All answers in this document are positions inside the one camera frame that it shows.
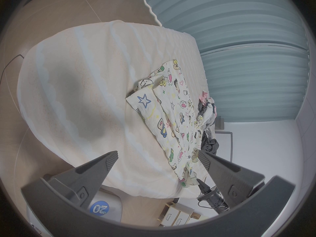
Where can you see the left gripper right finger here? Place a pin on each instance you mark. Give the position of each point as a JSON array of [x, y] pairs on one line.
[[234, 184]]

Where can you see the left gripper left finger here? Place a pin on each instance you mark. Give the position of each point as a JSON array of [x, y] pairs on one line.
[[84, 181]]

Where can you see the blue-green curtain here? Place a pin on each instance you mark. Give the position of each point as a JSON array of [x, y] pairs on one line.
[[222, 13], [246, 83]]

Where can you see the pile of clothes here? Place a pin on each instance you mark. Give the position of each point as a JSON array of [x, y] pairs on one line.
[[208, 110]]

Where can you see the bed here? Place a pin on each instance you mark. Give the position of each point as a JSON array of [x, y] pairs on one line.
[[86, 95]]

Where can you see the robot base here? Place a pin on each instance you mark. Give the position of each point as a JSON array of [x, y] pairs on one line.
[[111, 206]]

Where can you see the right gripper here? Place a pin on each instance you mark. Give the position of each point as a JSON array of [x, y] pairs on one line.
[[213, 199]]

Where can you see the grey bedside table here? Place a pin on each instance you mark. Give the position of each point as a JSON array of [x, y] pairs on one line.
[[219, 123]]

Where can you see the wooden white drawer cabinet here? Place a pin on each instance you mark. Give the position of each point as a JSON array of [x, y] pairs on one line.
[[177, 213]]

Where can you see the white printed pyjama top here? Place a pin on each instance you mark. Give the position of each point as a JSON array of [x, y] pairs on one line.
[[172, 107]]

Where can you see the black garment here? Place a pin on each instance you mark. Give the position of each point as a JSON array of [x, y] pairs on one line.
[[209, 142]]

